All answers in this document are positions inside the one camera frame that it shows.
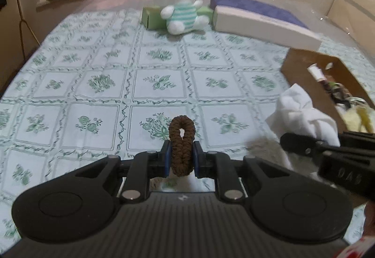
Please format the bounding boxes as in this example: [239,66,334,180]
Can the pale yellow towel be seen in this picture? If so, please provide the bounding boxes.
[343,106,374,134]

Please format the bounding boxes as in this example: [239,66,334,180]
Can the person's right hand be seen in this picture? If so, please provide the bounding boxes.
[362,202,375,236]

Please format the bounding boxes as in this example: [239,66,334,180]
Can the white bunny plush toy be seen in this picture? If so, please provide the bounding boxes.
[154,0,210,35]

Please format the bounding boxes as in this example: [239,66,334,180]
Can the white cloth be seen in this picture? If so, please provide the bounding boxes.
[265,83,341,171]

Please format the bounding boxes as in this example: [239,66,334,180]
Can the blue and white flat box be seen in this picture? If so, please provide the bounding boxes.
[210,0,321,51]

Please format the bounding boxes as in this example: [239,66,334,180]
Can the floral green white tablecloth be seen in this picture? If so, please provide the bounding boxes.
[0,9,375,250]

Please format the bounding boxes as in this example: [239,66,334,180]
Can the green rectangular box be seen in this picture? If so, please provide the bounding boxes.
[141,4,215,31]

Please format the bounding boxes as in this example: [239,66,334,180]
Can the brown hair scrunchie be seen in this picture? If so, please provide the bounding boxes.
[169,115,196,177]

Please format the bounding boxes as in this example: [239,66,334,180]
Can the brown cardboard tray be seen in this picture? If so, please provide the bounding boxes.
[280,49,374,132]

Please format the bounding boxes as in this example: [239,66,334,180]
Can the plastic-wrapped headboard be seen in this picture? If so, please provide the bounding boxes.
[327,0,374,55]

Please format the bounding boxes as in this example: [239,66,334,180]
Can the white pink towel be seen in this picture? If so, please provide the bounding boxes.
[307,64,325,82]

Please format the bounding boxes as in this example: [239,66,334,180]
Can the dark purple scrunchie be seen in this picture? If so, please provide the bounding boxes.
[320,80,352,109]

